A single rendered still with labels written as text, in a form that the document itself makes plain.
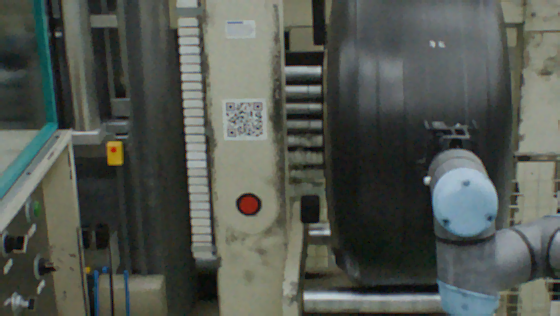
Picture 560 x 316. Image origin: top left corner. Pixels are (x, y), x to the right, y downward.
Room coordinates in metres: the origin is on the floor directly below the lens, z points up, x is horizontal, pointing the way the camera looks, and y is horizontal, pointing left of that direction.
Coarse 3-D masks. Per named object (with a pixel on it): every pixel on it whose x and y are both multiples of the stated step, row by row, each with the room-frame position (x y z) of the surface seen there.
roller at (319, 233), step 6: (312, 228) 1.95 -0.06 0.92; (318, 228) 1.95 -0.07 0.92; (324, 228) 1.95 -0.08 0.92; (312, 234) 1.94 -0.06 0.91; (318, 234) 1.94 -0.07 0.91; (324, 234) 1.94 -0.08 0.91; (312, 240) 1.94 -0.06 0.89; (318, 240) 1.94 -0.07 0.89; (324, 240) 1.94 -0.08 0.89; (330, 240) 1.94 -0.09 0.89
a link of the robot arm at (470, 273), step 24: (480, 240) 1.19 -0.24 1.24; (504, 240) 1.23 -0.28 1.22; (456, 264) 1.19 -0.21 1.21; (480, 264) 1.19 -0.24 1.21; (504, 264) 1.21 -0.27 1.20; (528, 264) 1.22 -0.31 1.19; (456, 288) 1.19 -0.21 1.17; (480, 288) 1.19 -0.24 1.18; (504, 288) 1.21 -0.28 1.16; (456, 312) 1.19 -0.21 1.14; (480, 312) 1.18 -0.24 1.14
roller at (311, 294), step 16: (304, 288) 1.69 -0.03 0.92; (320, 288) 1.68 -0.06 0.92; (336, 288) 1.68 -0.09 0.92; (352, 288) 1.68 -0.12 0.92; (368, 288) 1.68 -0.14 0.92; (384, 288) 1.68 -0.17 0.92; (400, 288) 1.67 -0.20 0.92; (416, 288) 1.67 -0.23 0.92; (432, 288) 1.67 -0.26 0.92; (304, 304) 1.66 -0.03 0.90; (320, 304) 1.66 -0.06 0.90; (336, 304) 1.66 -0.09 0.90; (352, 304) 1.66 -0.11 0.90; (368, 304) 1.66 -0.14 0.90; (384, 304) 1.65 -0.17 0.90; (400, 304) 1.65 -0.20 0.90; (416, 304) 1.65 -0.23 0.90; (432, 304) 1.65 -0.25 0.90
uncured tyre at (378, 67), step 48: (336, 0) 1.79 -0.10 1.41; (384, 0) 1.71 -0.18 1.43; (432, 0) 1.70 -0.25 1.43; (480, 0) 1.71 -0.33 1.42; (336, 48) 1.67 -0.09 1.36; (384, 48) 1.62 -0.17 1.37; (480, 48) 1.61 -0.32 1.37; (336, 96) 1.61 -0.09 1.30; (384, 96) 1.57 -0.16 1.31; (432, 96) 1.57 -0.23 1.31; (480, 96) 1.57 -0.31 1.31; (336, 144) 1.58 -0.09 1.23; (384, 144) 1.55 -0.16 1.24; (480, 144) 1.54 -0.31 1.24; (336, 192) 1.58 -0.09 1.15; (384, 192) 1.54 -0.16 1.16; (336, 240) 1.61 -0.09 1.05; (384, 240) 1.55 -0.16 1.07; (432, 240) 1.55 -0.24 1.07
